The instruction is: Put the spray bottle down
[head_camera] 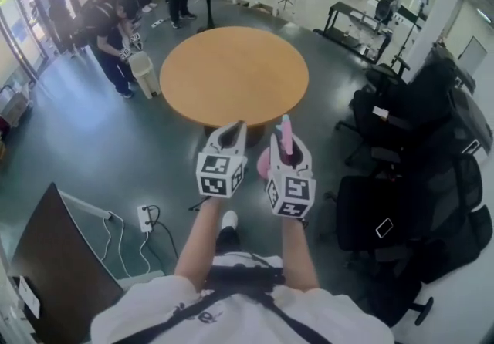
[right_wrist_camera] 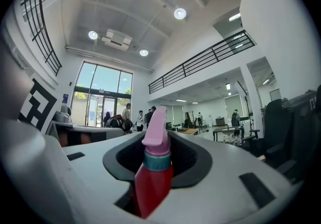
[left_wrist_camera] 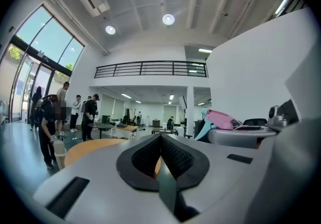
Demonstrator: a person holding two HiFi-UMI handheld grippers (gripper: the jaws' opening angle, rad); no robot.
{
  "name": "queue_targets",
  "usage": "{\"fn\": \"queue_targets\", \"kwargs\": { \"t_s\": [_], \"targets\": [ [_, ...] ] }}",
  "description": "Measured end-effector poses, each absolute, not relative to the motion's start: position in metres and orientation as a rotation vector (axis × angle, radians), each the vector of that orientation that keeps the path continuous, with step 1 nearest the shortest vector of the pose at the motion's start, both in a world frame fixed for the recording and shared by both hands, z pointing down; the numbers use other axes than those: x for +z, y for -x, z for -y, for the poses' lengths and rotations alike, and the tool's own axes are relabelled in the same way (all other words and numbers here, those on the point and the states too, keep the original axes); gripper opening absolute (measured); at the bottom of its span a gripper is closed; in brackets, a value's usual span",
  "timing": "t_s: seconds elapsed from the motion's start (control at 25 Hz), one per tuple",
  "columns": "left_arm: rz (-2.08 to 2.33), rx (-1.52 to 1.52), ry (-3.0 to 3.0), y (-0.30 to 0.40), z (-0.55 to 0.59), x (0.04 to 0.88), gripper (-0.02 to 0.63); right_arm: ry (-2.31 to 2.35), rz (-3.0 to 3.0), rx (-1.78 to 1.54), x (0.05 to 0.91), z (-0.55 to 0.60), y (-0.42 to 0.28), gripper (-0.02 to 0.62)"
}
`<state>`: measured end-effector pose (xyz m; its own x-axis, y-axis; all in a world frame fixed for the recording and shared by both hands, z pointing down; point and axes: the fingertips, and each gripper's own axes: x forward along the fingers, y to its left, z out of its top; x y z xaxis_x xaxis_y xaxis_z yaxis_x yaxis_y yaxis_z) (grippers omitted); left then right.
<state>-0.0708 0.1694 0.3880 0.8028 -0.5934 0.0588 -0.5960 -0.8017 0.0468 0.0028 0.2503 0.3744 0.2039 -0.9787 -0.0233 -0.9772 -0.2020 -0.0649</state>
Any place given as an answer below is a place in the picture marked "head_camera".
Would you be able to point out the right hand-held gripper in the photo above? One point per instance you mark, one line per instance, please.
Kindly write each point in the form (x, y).
(293, 190)

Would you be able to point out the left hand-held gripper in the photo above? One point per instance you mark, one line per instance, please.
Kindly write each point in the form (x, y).
(218, 176)

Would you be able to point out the pink spray bottle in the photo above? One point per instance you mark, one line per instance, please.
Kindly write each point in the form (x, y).
(287, 134)

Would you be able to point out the person's right forearm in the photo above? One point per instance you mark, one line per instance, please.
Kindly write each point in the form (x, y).
(299, 253)

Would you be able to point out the person's left forearm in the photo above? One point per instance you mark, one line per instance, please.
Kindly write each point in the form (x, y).
(200, 242)

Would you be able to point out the round wooden table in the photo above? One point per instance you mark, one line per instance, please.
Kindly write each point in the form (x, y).
(231, 72)

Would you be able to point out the person's white shoe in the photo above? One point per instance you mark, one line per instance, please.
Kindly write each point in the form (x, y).
(229, 219)

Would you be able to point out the person's black trouser leg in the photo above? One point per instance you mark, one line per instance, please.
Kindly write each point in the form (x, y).
(228, 238)

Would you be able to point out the small white card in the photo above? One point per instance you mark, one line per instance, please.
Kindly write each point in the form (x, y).
(381, 112)

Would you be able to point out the beige trash bin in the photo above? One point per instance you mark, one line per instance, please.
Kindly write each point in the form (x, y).
(146, 74)

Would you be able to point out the white power strip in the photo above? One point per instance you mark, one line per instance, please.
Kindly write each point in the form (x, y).
(156, 23)
(144, 218)

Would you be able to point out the smartphone with white case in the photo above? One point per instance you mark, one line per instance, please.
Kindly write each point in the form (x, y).
(384, 227)

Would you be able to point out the black chest harness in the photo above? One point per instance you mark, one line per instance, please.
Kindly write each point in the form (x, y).
(247, 277)

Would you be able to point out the black office chair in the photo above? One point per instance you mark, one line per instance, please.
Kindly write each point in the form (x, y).
(432, 273)
(409, 103)
(417, 211)

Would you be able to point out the person's white t-shirt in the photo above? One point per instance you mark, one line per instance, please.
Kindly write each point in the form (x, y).
(239, 319)

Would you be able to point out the dark brown board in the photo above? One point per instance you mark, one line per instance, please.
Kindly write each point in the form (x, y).
(58, 257)

